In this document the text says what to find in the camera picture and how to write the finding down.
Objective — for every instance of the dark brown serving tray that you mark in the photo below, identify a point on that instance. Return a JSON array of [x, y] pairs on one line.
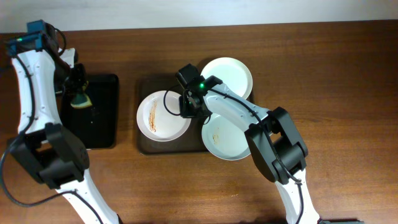
[[190, 141]]

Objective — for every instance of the green yellow sponge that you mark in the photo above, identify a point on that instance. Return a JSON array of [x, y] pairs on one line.
[[80, 100]]

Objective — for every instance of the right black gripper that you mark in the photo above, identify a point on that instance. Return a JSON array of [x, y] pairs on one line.
[[188, 109]]

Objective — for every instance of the white plate with sauce streak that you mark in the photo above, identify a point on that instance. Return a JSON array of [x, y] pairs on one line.
[[156, 123]]

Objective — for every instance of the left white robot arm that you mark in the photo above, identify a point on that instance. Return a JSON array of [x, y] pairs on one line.
[[44, 147]]

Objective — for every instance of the white plate top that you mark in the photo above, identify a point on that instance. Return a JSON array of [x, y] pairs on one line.
[[233, 73]]

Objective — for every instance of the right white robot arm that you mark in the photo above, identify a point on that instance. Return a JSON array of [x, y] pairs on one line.
[[276, 146]]

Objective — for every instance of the black plastic tray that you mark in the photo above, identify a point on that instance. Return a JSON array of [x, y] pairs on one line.
[[96, 125]]

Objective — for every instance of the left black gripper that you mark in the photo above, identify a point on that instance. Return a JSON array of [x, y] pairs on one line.
[[78, 83]]

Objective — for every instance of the white plate bottom right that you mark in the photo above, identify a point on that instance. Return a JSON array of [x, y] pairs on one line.
[[224, 140]]

